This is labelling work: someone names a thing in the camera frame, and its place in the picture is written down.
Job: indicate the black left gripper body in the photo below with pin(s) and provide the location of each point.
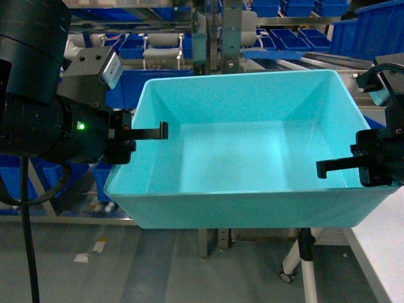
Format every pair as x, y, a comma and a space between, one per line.
89, 135

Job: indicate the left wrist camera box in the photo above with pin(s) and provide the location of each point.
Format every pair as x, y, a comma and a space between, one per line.
90, 75

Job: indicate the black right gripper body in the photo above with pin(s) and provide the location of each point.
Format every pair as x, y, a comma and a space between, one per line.
382, 149

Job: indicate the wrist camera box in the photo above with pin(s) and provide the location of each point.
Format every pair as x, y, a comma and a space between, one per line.
383, 80
90, 75

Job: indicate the light teal plastic bin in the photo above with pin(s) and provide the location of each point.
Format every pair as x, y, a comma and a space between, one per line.
242, 153

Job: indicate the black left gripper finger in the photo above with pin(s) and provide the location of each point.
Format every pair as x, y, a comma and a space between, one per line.
160, 133

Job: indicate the blue bin at right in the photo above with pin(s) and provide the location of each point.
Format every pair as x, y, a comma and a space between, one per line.
369, 29

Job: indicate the blue bin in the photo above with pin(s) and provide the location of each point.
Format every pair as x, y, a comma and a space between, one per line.
47, 176
369, 29

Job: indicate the white table leg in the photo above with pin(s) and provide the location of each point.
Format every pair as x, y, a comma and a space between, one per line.
302, 252

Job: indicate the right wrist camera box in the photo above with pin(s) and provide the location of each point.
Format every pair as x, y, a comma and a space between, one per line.
383, 80

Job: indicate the grey office chair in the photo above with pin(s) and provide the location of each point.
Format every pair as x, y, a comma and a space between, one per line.
163, 46

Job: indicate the blue bin lower left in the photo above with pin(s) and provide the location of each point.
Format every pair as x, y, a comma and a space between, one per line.
47, 176

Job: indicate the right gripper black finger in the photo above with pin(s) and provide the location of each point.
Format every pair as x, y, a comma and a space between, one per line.
325, 166

